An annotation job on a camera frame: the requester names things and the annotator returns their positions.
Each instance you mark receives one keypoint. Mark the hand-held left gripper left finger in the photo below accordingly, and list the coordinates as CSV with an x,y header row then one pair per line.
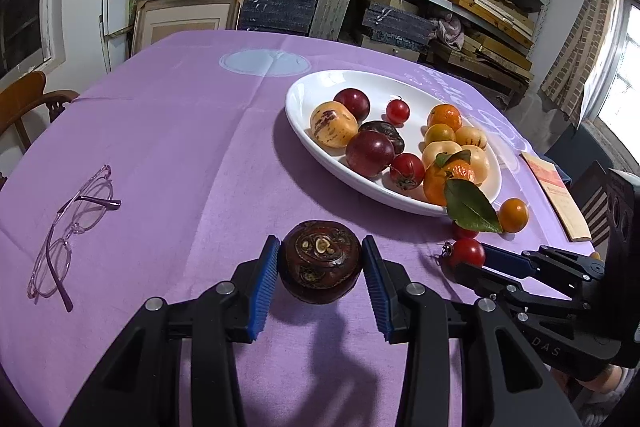
x,y
265,289

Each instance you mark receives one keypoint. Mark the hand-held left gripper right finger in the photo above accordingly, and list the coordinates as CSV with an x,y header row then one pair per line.
x,y
377,292

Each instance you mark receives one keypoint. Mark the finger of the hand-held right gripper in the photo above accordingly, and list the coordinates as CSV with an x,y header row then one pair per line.
x,y
500,289
505,261

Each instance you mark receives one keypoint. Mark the red tomato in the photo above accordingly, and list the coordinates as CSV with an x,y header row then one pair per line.
x,y
407,171
398,112
467,253
464,233

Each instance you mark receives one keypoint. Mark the dark purple passion fruit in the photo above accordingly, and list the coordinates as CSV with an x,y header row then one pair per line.
x,y
386,132
320,262

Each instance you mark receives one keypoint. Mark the large yellow melon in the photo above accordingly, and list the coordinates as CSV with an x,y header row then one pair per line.
x,y
479,164

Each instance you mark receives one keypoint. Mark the orange with green leaf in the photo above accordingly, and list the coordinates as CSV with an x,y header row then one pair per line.
x,y
440,184

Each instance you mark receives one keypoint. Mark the dark red plum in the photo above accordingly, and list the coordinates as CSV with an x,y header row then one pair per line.
x,y
352,103
369,154

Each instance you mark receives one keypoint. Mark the striped yellow melon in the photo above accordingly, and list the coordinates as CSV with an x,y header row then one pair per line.
x,y
332,125

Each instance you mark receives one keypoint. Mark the white oval plate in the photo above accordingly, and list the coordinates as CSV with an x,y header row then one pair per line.
x,y
320,92

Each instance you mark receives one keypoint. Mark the person's right hand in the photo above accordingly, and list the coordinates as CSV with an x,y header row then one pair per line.
x,y
607,379

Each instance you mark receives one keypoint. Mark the large orange-green tangerine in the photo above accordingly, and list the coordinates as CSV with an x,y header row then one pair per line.
x,y
513,214

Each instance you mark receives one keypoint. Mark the brown paper booklet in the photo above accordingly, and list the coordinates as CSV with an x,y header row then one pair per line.
x,y
560,202

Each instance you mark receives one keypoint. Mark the dark wooden chair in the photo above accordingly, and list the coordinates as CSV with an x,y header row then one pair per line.
x,y
592,207

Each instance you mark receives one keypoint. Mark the small speckled yellow melon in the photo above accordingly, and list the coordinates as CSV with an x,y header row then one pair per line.
x,y
471,137

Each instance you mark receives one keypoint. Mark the green-orange tangerine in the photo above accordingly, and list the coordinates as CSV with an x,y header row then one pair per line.
x,y
439,134

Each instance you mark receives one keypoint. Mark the bright orange tangerine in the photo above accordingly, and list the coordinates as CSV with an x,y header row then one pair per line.
x,y
445,116

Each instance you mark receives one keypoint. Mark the purple printed tablecloth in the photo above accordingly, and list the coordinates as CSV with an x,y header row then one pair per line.
x,y
175,132

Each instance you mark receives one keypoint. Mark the bright side window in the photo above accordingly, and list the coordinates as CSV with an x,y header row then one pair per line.
x,y
622,72

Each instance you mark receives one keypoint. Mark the brick pattern curtain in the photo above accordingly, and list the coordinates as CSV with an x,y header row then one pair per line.
x,y
585,42

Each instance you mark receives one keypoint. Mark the pink cloth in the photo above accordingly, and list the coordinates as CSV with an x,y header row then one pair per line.
x,y
450,32

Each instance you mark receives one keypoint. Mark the stack of grey boxes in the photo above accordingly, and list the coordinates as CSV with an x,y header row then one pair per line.
x,y
397,27

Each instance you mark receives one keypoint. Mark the framed picture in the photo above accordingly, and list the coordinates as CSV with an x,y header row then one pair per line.
x,y
185,22

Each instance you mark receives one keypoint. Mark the stack of dark blue boxes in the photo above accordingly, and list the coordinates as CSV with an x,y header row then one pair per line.
x,y
277,7

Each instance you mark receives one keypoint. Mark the grey wooden box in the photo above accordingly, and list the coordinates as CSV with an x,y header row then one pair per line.
x,y
331,12

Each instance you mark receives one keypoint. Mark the light wooden chair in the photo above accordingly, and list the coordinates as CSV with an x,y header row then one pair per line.
x,y
20,94

